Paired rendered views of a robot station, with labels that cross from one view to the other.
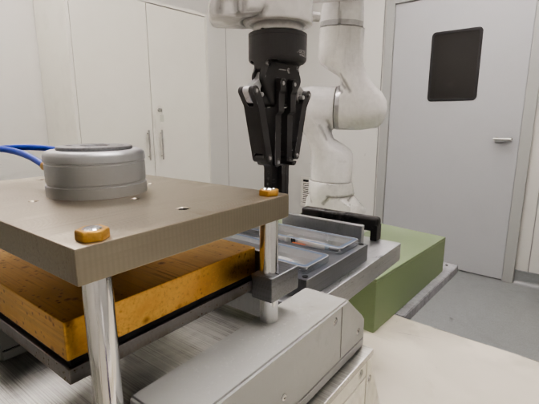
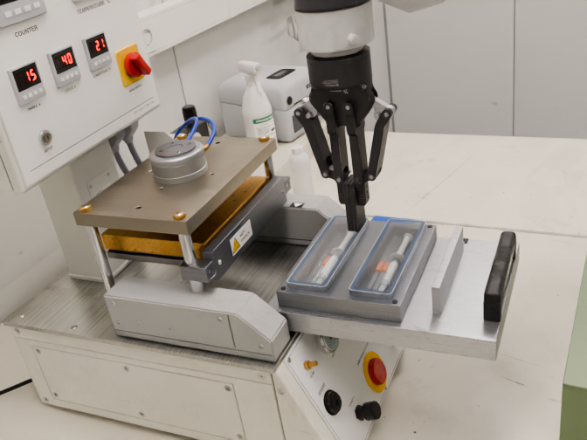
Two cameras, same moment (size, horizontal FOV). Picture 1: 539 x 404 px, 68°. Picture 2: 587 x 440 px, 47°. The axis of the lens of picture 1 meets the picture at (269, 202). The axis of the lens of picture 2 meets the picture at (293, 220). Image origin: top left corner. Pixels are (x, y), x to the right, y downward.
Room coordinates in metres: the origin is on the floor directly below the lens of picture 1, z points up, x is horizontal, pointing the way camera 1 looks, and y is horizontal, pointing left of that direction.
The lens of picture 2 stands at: (0.32, -0.76, 1.47)
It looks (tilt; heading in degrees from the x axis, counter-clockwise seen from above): 28 degrees down; 80
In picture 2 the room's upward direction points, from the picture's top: 9 degrees counter-clockwise
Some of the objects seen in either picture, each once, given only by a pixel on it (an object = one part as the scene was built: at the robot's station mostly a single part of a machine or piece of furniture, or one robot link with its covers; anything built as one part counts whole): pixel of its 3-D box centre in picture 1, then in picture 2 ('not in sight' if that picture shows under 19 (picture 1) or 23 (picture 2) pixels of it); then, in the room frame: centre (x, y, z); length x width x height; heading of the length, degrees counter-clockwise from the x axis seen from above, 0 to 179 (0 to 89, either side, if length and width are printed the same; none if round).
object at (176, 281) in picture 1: (99, 238); (190, 196); (0.34, 0.15, 1.07); 0.22 x 0.17 x 0.10; 53
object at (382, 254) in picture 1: (296, 252); (395, 274); (0.58, -0.04, 0.97); 0.30 x 0.22 x 0.08; 143
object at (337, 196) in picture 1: (337, 204); not in sight; (1.10, -0.19, 0.93); 0.22 x 0.19 x 0.14; 136
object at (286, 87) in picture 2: not in sight; (272, 101); (0.65, 1.10, 0.88); 0.25 x 0.20 x 0.17; 134
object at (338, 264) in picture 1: (277, 252); (361, 264); (0.54, -0.01, 0.98); 0.20 x 0.17 x 0.03; 53
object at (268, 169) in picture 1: (266, 171); (336, 184); (0.52, 0.00, 1.10); 0.03 x 0.01 x 0.05; 141
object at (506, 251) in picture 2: (338, 221); (500, 272); (0.69, -0.12, 0.99); 0.15 x 0.02 x 0.04; 53
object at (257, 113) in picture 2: not in sight; (257, 107); (0.58, 0.95, 0.92); 0.09 x 0.08 x 0.25; 114
